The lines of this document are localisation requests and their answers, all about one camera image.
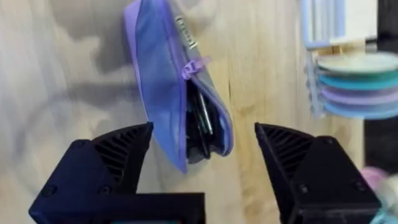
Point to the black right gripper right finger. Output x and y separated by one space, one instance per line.
314 174

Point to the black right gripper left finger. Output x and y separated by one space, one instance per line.
102 165

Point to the purple soft zip bag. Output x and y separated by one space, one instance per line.
161 81

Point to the pink round object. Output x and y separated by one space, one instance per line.
373 177

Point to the pale blue dish rack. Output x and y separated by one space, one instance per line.
312 84

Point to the stack of coloured plates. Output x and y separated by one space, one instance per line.
357 85

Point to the white and blue box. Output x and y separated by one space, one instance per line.
339 21

